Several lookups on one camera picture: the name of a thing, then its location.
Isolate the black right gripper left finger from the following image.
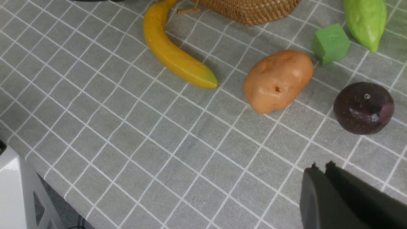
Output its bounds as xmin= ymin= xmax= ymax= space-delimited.
xmin=300 ymin=163 xmax=370 ymax=229

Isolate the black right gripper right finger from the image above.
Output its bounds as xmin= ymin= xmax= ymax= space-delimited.
xmin=325 ymin=161 xmax=407 ymax=229

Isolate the dark purple passion fruit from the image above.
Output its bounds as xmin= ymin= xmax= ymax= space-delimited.
xmin=333 ymin=82 xmax=395 ymax=135

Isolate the brown potato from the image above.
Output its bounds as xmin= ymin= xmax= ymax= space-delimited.
xmin=243 ymin=49 xmax=314 ymax=114

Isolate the green chayote vegetable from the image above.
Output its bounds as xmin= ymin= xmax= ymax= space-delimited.
xmin=343 ymin=0 xmax=388 ymax=53

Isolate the yellow banana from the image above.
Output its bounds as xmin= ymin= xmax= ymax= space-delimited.
xmin=143 ymin=0 xmax=219 ymax=89

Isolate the green foam cube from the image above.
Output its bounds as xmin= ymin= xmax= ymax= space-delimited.
xmin=312 ymin=24 xmax=351 ymax=65

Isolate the woven wicker basket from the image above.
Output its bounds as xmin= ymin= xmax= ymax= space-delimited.
xmin=177 ymin=0 xmax=300 ymax=26

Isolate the white table frame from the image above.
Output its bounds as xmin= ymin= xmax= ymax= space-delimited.
xmin=0 ymin=146 xmax=64 ymax=229

